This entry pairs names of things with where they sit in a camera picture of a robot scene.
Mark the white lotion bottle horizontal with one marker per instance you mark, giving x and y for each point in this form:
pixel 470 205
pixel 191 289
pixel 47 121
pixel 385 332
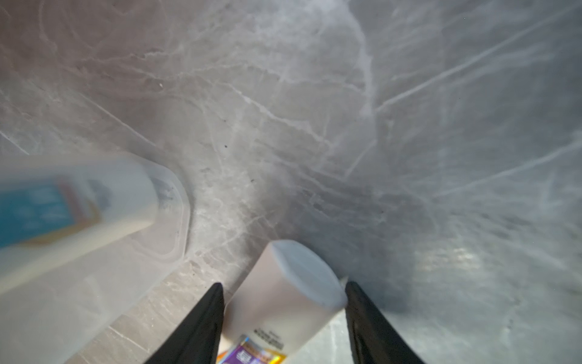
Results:
pixel 289 295

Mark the clear cup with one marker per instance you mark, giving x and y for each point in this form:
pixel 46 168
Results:
pixel 50 318

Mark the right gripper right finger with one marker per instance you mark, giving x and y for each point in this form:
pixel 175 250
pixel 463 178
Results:
pixel 373 340

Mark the white bottle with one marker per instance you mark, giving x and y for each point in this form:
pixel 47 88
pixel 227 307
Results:
pixel 54 211

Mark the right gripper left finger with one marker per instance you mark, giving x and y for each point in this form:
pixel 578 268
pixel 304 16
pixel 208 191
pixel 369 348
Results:
pixel 196 339

